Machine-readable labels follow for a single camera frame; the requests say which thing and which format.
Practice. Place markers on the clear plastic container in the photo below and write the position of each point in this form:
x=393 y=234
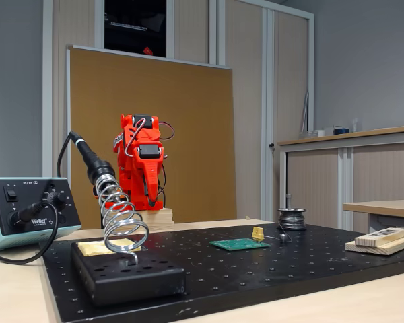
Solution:
x=311 y=134

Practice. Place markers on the plain wooden plank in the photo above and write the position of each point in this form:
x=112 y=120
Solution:
x=390 y=248

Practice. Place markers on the yellow cleaning sponge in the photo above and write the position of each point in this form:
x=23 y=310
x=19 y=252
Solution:
x=94 y=249

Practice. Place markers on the blue tape roll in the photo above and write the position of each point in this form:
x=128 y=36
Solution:
x=341 y=130

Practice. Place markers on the wooden plank with Kapla print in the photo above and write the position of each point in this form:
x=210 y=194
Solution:
x=380 y=236

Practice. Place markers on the wooden desk with grey frame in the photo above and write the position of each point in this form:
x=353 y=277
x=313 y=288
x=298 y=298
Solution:
x=384 y=207

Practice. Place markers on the brown cork pin board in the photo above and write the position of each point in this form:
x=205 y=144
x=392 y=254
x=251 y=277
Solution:
x=195 y=134

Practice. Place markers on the tall beige shutter cabinet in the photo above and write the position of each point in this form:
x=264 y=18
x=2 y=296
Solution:
x=245 y=101

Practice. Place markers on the small round steel screw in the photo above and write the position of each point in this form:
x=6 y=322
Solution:
x=284 y=238

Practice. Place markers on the black soldering iron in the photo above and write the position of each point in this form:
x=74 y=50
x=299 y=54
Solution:
x=87 y=154

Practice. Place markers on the yellow power connector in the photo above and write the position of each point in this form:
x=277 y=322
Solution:
x=257 y=233

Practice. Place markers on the steel bolt through spool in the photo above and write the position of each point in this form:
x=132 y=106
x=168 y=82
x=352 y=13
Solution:
x=290 y=201

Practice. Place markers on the red gripper, black servo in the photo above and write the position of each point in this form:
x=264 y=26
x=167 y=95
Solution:
x=151 y=167

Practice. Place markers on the wooden block stack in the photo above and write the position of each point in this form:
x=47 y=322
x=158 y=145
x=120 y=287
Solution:
x=160 y=218

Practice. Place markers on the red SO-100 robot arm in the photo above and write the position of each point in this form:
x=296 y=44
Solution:
x=151 y=134

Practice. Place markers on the black stand with spring holder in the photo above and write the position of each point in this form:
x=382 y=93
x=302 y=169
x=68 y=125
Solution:
x=128 y=282

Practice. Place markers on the low beige shutter cabinet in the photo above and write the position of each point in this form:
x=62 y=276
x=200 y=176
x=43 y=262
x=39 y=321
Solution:
x=313 y=185

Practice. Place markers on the green circuit board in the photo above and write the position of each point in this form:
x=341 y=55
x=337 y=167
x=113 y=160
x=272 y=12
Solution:
x=239 y=244

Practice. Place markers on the black perforated breadboard plate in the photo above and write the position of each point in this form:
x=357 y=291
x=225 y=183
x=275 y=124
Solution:
x=256 y=269

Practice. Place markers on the teal Weller soldering station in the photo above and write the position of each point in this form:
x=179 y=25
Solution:
x=0 y=232

